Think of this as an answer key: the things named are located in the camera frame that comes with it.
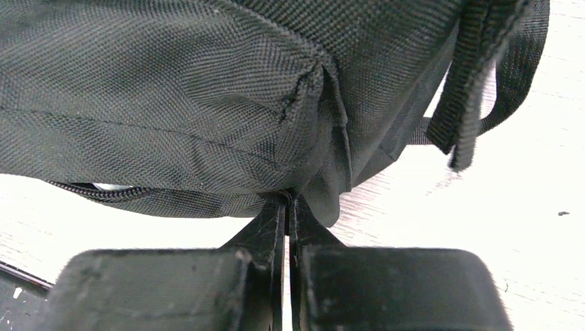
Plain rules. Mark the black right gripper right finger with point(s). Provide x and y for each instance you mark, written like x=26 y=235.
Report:
x=336 y=287

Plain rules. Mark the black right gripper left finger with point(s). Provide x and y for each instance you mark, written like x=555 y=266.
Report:
x=237 y=286

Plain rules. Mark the black backpack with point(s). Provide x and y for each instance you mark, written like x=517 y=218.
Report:
x=203 y=109

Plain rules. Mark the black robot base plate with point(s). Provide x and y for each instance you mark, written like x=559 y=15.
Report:
x=22 y=296

